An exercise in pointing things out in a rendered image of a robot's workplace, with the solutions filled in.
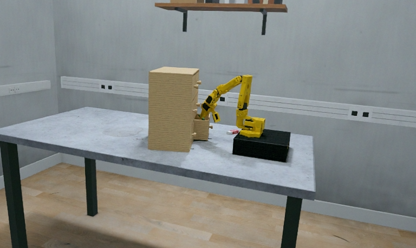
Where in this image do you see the tan wooden chest of drawers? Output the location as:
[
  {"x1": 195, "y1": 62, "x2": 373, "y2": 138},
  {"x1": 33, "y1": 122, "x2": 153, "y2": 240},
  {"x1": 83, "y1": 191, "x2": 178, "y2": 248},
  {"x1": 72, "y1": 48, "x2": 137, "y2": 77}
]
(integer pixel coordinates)
[{"x1": 148, "y1": 67, "x2": 199, "y2": 152}]

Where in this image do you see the red and white eraser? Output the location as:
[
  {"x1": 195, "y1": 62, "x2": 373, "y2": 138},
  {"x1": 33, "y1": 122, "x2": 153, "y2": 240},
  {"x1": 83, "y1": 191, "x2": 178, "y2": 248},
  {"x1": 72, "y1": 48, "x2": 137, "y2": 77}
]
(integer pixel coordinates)
[{"x1": 226, "y1": 129, "x2": 239, "y2": 135}]

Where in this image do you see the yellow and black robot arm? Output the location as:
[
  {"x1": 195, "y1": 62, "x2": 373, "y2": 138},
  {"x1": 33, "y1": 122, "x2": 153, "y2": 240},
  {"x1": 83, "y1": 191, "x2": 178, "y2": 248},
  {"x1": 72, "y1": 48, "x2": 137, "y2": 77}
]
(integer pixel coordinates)
[{"x1": 205, "y1": 75, "x2": 264, "y2": 138}]

